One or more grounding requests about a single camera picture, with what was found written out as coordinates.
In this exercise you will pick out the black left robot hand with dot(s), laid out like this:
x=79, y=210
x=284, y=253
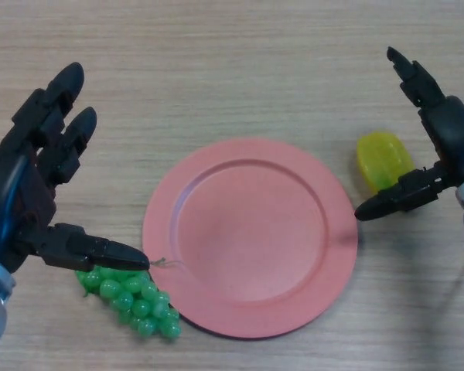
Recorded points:
x=11, y=185

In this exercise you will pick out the green grape bunch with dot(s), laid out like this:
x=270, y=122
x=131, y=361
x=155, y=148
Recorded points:
x=139, y=305

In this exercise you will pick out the yellow starfruit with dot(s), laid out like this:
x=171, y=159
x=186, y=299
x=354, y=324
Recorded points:
x=383, y=158

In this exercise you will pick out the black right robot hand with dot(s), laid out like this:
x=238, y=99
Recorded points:
x=456, y=139

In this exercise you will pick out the pink round plate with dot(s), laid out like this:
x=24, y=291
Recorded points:
x=251, y=239

